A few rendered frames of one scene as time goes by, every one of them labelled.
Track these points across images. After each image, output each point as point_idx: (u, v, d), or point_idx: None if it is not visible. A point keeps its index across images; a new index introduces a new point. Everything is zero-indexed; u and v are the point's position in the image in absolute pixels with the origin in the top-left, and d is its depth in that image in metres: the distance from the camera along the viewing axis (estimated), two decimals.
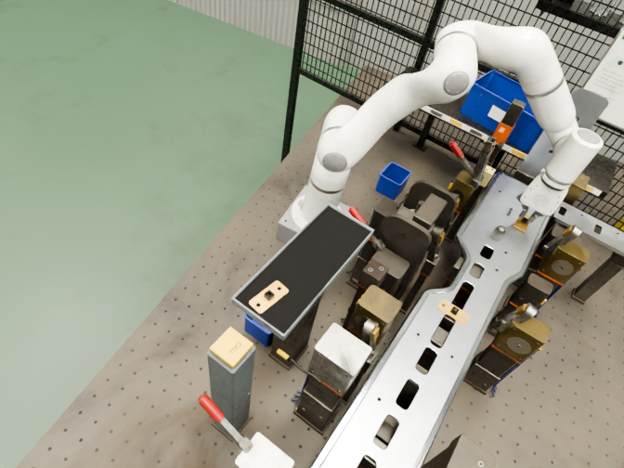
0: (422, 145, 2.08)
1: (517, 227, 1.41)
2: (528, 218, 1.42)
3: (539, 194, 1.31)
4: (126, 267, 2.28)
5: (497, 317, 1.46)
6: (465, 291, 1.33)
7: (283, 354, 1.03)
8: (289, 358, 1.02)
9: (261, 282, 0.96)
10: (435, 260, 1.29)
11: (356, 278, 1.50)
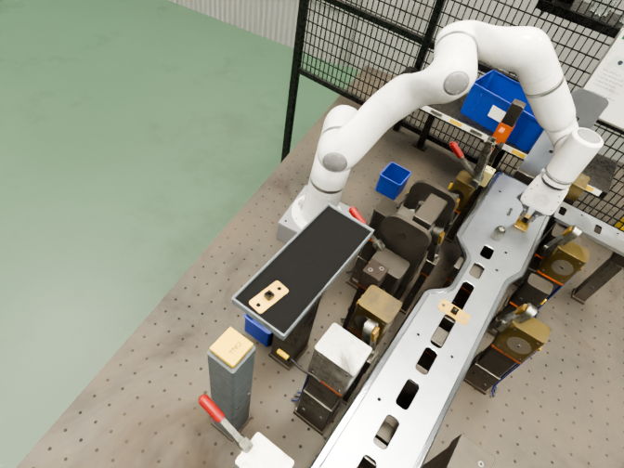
0: (422, 145, 2.08)
1: (518, 227, 1.41)
2: (528, 218, 1.42)
3: (539, 194, 1.31)
4: (126, 267, 2.28)
5: (497, 317, 1.46)
6: (465, 291, 1.33)
7: (283, 354, 1.03)
8: (289, 358, 1.02)
9: (261, 282, 0.96)
10: (435, 260, 1.29)
11: (356, 278, 1.50)
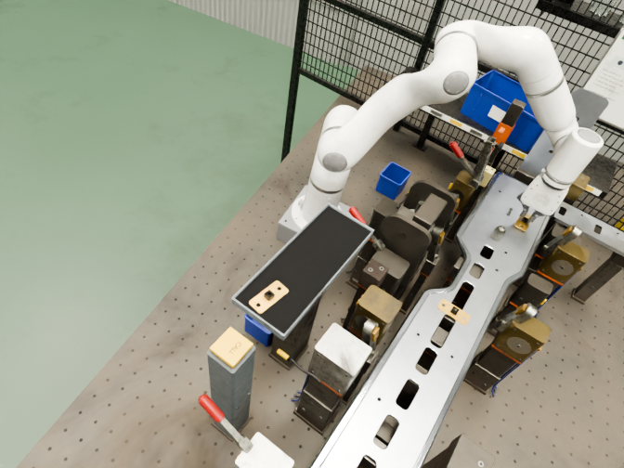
0: (422, 145, 2.08)
1: (518, 227, 1.41)
2: (529, 218, 1.42)
3: (539, 194, 1.31)
4: (126, 267, 2.28)
5: (497, 317, 1.46)
6: (465, 291, 1.33)
7: (283, 354, 1.03)
8: (289, 358, 1.02)
9: (261, 282, 0.96)
10: (435, 260, 1.29)
11: (356, 278, 1.50)
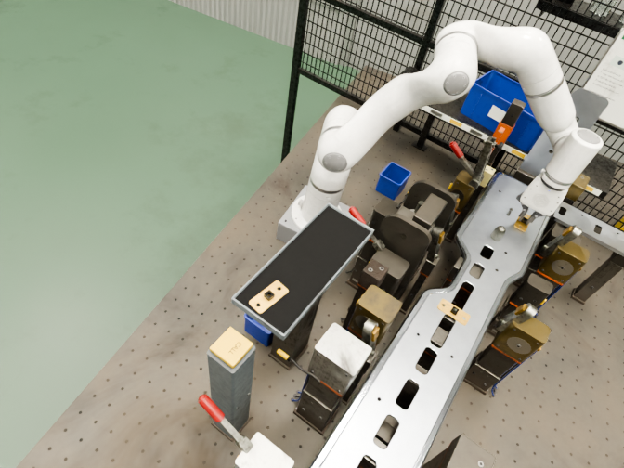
0: (422, 145, 2.08)
1: (517, 227, 1.41)
2: (528, 218, 1.42)
3: (539, 194, 1.32)
4: (126, 267, 2.28)
5: (497, 317, 1.46)
6: (465, 291, 1.33)
7: (283, 354, 1.03)
8: (289, 358, 1.02)
9: (261, 282, 0.96)
10: (435, 260, 1.29)
11: (356, 278, 1.50)
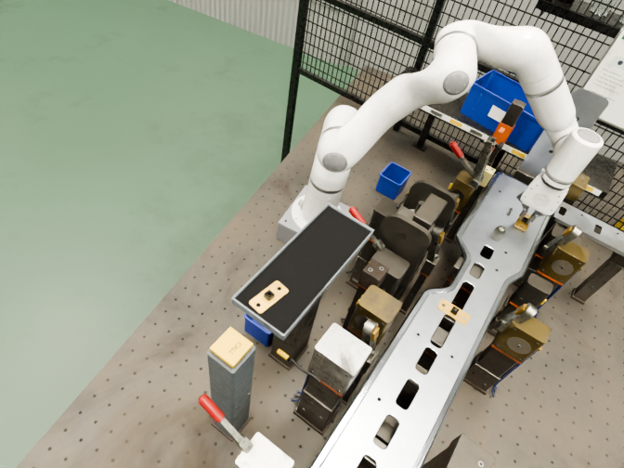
0: (422, 145, 2.08)
1: (518, 227, 1.41)
2: (528, 217, 1.42)
3: (539, 193, 1.31)
4: (126, 267, 2.28)
5: (497, 317, 1.46)
6: (465, 291, 1.33)
7: (283, 354, 1.03)
8: (289, 358, 1.02)
9: (261, 282, 0.96)
10: (435, 260, 1.29)
11: (356, 278, 1.50)
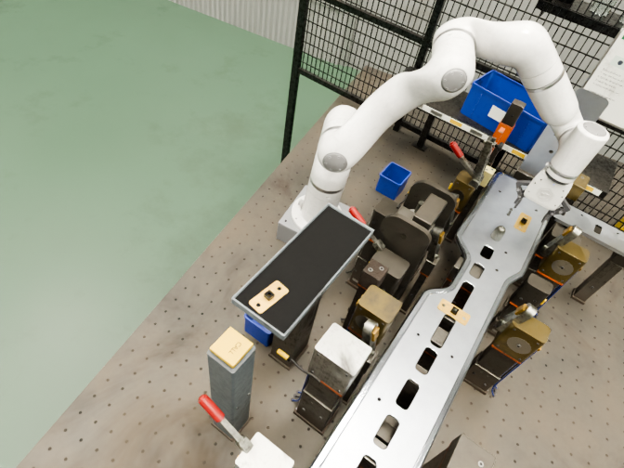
0: (422, 145, 2.08)
1: (517, 227, 1.41)
2: (544, 216, 1.39)
3: (542, 188, 1.30)
4: (126, 267, 2.28)
5: (497, 317, 1.46)
6: (465, 291, 1.33)
7: (283, 354, 1.03)
8: (289, 358, 1.02)
9: (261, 282, 0.96)
10: (435, 260, 1.29)
11: (356, 278, 1.50)
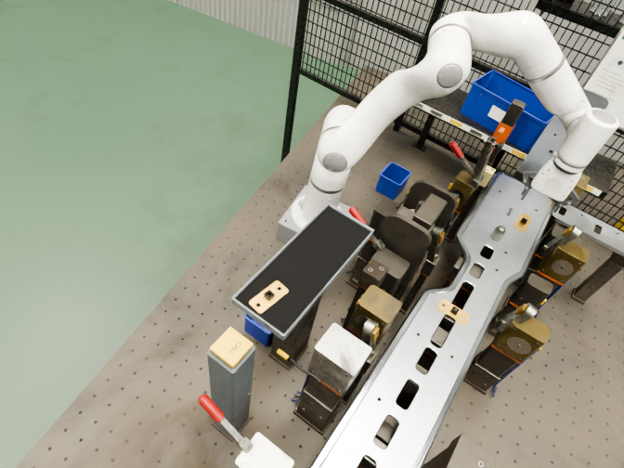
0: (422, 145, 2.08)
1: (517, 227, 1.41)
2: (552, 208, 1.35)
3: (551, 178, 1.27)
4: (126, 267, 2.28)
5: (497, 317, 1.46)
6: (465, 291, 1.33)
7: (283, 354, 1.03)
8: (289, 358, 1.02)
9: (261, 282, 0.96)
10: (435, 260, 1.29)
11: (356, 278, 1.50)
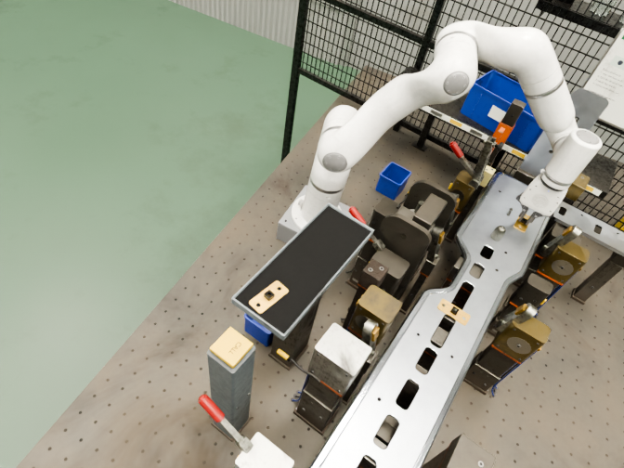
0: (422, 145, 2.08)
1: (517, 227, 1.41)
2: (528, 218, 1.42)
3: (538, 194, 1.32)
4: (126, 267, 2.28)
5: (497, 317, 1.46)
6: (465, 291, 1.33)
7: (283, 354, 1.03)
8: (289, 358, 1.02)
9: (261, 282, 0.96)
10: (435, 260, 1.29)
11: (356, 278, 1.50)
